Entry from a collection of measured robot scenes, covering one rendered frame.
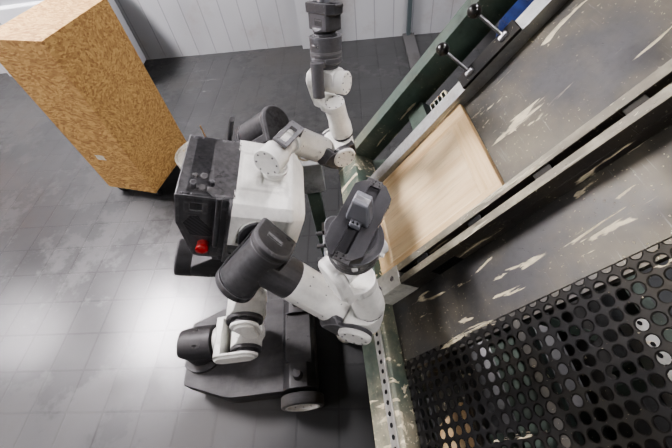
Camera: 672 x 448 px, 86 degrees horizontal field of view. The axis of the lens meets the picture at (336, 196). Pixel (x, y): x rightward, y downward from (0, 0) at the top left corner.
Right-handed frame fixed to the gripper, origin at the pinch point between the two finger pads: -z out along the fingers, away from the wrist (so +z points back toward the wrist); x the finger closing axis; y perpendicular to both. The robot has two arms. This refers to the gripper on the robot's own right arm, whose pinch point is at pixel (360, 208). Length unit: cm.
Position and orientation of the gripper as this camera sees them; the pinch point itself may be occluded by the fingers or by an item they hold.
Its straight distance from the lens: 44.7
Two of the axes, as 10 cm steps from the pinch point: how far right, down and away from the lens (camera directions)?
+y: 8.9, 4.2, -1.9
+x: 4.6, -8.1, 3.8
